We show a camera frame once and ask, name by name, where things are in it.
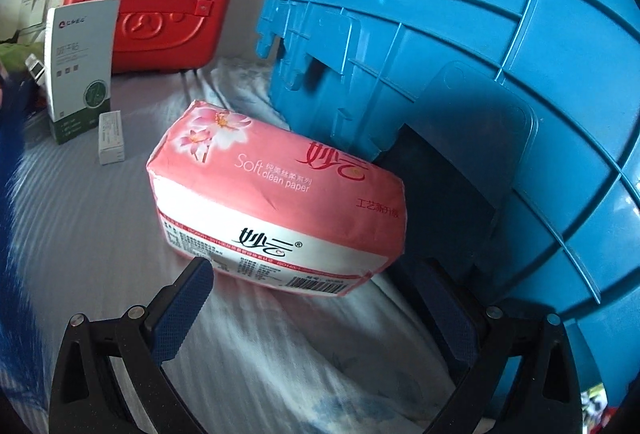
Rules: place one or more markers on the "white green tall box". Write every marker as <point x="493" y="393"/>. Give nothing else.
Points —
<point x="80" y="74"/>

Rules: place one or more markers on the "long white box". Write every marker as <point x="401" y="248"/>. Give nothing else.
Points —
<point x="111" y="139"/>

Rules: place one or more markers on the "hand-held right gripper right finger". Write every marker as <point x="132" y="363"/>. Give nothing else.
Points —
<point x="450" y="314"/>

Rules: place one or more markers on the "blue plastic crate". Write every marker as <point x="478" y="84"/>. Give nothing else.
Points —
<point x="475" y="39"/>

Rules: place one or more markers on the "pink tissue pack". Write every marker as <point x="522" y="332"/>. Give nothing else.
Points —
<point x="280" y="194"/>

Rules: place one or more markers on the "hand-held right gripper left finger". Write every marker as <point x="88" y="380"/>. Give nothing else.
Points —
<point x="175" y="309"/>

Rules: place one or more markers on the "green frog plush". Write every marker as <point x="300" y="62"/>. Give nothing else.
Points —
<point x="17" y="56"/>

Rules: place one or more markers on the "white wall socket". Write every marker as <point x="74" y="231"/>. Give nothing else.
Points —
<point x="40" y="9"/>

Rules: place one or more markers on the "striped cloth covered desktop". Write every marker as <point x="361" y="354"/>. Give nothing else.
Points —
<point x="100" y="224"/>

